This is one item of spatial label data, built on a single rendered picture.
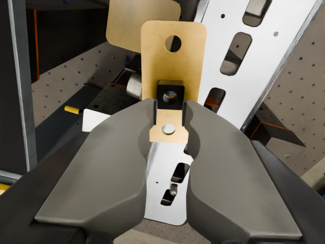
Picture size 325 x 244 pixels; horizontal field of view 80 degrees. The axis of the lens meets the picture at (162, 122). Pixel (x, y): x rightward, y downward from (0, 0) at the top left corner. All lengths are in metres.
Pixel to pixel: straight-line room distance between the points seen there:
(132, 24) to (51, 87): 0.60
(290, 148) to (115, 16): 0.40
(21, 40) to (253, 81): 0.36
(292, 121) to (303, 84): 0.14
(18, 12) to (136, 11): 0.13
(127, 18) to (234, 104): 0.26
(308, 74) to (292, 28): 0.42
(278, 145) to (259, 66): 0.17
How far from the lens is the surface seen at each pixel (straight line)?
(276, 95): 0.80
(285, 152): 0.49
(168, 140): 0.15
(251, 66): 0.40
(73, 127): 0.57
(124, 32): 0.29
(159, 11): 0.28
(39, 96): 0.90
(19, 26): 0.26
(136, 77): 0.28
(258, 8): 0.40
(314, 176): 2.31
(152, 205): 0.62
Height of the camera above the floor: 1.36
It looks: 59 degrees down
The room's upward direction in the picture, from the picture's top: 172 degrees counter-clockwise
